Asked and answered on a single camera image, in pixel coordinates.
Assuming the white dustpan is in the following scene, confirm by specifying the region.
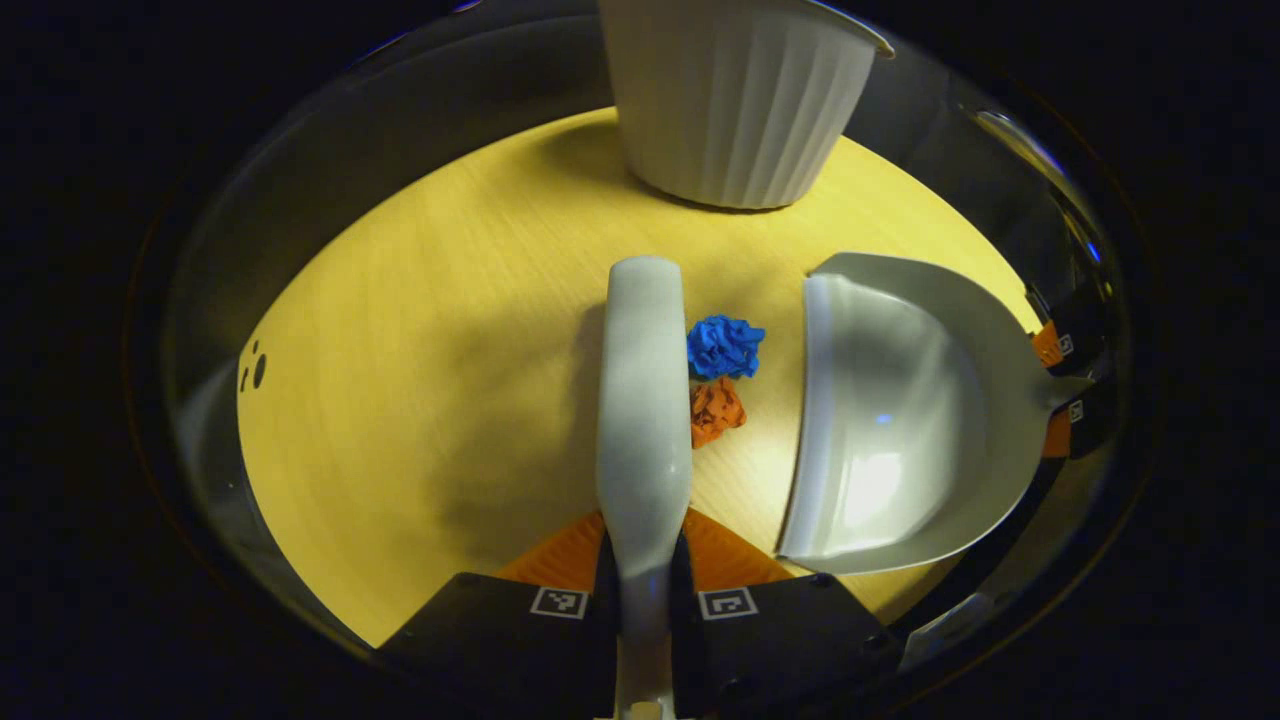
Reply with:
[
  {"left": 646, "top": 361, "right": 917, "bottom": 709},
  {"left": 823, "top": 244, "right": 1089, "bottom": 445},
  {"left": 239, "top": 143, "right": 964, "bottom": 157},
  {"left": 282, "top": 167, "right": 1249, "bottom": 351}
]
[{"left": 778, "top": 252, "right": 1096, "bottom": 576}]

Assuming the wooden desktop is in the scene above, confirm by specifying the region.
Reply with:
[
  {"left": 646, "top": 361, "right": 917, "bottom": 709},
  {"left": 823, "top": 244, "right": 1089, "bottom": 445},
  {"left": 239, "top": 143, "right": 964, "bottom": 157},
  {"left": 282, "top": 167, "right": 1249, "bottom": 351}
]
[{"left": 237, "top": 105, "right": 1046, "bottom": 649}]

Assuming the orange paper trash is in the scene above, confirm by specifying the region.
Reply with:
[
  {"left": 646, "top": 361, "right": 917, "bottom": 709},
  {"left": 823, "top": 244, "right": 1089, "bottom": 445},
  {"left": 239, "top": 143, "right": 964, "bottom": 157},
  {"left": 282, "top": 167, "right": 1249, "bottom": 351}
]
[{"left": 690, "top": 376, "right": 748, "bottom": 448}]

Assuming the blue paper trash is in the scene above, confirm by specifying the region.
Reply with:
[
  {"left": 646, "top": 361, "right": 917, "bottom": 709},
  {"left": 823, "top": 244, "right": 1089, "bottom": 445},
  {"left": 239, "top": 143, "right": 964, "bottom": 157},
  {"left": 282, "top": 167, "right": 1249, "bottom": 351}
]
[{"left": 687, "top": 315, "right": 766, "bottom": 381}]

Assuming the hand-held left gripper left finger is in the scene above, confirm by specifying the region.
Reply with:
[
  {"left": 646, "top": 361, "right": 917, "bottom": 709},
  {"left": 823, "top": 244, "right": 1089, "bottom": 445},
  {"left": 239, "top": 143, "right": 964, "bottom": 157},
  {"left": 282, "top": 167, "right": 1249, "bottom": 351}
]
[{"left": 378, "top": 510, "right": 622, "bottom": 720}]

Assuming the small white broom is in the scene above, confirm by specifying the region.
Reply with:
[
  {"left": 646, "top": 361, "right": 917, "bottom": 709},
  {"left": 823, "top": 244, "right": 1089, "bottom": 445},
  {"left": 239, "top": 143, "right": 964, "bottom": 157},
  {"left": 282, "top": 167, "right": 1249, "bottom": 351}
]
[{"left": 597, "top": 256, "right": 693, "bottom": 720}]

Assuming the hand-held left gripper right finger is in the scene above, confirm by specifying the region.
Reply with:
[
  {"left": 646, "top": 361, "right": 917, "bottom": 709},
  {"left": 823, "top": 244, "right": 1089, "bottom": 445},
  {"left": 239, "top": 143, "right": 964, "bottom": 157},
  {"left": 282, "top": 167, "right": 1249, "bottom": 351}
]
[{"left": 671, "top": 507, "right": 903, "bottom": 720}]

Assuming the white ribbed garbage bin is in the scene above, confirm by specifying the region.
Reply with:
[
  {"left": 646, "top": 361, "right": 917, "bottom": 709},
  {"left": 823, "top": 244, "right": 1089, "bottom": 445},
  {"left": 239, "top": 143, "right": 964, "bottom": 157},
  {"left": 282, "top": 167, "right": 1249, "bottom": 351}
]
[{"left": 598, "top": 0, "right": 896, "bottom": 211}]

